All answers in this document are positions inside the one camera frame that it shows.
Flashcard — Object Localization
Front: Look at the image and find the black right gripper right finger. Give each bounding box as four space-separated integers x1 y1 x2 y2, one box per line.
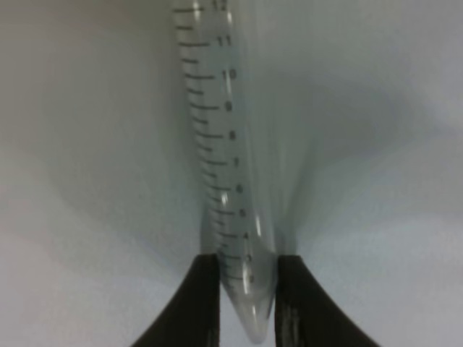
274 255 378 347

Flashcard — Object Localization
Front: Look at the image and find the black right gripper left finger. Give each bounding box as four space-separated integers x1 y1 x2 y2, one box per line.
133 254 220 347

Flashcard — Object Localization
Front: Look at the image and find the green capped test tube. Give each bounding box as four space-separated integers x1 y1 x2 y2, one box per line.
172 1 276 344

